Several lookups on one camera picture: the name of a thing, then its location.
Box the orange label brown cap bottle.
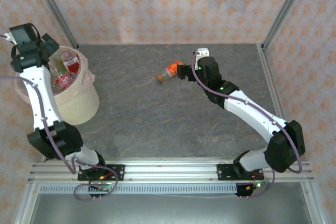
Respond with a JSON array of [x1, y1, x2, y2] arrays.
[[156, 61, 182, 83]]

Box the pink plastic bin liner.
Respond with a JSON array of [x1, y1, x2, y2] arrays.
[[14, 46, 97, 104]]

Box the cream plastic bin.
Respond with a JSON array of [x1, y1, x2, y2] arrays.
[[14, 46, 100, 126]]

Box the green circuit board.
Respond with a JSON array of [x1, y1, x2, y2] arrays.
[[246, 180, 270, 191], [88, 181, 111, 193]]

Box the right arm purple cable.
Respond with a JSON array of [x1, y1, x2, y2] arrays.
[[192, 52, 302, 198]]

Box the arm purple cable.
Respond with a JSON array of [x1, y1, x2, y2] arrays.
[[0, 34, 119, 201], [192, 52, 302, 198]]

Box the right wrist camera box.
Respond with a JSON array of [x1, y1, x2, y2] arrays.
[[194, 48, 211, 58]]

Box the aluminium frame post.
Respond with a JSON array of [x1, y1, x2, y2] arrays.
[[300, 182, 328, 224], [261, 0, 314, 51], [28, 0, 79, 49], [14, 182, 40, 224]]

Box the aluminium side rail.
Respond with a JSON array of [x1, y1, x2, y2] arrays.
[[258, 43, 300, 162]]

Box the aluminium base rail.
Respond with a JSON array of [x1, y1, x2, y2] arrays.
[[27, 158, 316, 184]]

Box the grey slotted cable duct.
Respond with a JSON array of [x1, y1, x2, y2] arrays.
[[38, 184, 238, 195]]

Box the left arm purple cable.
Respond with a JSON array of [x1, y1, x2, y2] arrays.
[[0, 34, 119, 201]]

